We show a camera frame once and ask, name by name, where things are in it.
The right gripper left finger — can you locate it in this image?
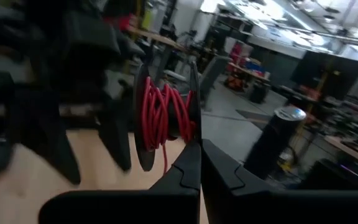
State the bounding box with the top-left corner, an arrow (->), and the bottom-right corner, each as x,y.
39,139 -> 202,224

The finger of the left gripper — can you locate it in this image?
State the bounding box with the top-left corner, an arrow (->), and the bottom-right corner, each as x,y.
9,89 -> 82,185
99,80 -> 134,172

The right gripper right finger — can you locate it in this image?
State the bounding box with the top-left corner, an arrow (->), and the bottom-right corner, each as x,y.
201,139 -> 358,224

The black plastic wire spool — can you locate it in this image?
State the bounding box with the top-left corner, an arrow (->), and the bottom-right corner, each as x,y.
132,60 -> 203,172

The black tower fan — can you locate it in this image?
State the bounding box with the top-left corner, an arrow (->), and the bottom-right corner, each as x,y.
244,105 -> 307,181

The grey blue office chair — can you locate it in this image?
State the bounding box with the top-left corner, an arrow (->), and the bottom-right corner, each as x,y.
163,55 -> 233,110

